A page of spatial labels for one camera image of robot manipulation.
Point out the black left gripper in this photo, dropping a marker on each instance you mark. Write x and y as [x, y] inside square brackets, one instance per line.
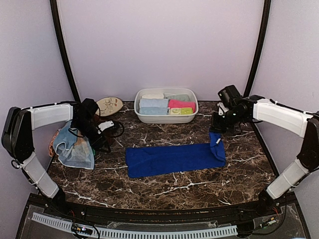
[99, 143]

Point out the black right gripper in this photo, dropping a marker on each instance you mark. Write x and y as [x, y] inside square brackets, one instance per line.
[215, 127]

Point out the royal blue microfiber towel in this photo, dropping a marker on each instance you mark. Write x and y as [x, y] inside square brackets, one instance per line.
[153, 161]

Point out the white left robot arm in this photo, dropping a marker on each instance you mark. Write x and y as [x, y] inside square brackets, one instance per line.
[17, 137]

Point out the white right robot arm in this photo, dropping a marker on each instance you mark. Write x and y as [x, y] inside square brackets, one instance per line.
[292, 135]

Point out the light blue patterned towel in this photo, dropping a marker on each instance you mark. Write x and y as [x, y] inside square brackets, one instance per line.
[72, 148]

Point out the floral ceramic plate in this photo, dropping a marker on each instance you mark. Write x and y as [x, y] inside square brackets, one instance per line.
[108, 106]

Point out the sage green rolled towel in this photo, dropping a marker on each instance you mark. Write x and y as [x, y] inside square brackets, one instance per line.
[178, 97]

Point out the lime lemon print towel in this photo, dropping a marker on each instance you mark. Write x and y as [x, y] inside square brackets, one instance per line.
[180, 111]

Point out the pink rolled towel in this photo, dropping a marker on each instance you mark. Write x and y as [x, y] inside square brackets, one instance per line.
[181, 104]

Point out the light blue rolled towel front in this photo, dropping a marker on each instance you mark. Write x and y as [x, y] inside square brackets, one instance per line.
[153, 111]

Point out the light blue rolled towel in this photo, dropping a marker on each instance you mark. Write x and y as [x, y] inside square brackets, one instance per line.
[154, 103]
[153, 111]

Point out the white plastic bin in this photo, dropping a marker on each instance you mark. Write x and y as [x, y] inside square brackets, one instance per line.
[165, 119]

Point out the light blue rolled towel rear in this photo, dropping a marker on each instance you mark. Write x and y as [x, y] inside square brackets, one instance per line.
[154, 103]

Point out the white rolled towel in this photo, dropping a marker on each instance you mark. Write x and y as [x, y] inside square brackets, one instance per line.
[153, 96]

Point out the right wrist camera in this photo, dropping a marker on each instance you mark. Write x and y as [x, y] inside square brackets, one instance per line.
[221, 108]

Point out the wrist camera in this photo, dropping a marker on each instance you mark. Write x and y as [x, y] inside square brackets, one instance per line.
[105, 125]
[221, 108]

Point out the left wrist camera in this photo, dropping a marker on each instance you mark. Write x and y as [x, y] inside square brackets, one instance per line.
[105, 125]

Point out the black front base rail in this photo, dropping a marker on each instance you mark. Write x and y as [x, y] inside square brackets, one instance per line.
[288, 214]

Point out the white slotted cable duct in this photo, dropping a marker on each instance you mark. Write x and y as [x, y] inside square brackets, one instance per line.
[116, 230]

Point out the black right corner post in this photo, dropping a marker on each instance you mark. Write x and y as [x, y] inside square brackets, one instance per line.
[259, 47]

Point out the black corner post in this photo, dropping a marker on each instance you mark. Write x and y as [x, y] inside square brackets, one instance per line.
[62, 49]
[259, 47]

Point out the black left corner post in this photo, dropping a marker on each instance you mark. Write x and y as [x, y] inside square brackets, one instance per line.
[62, 49]

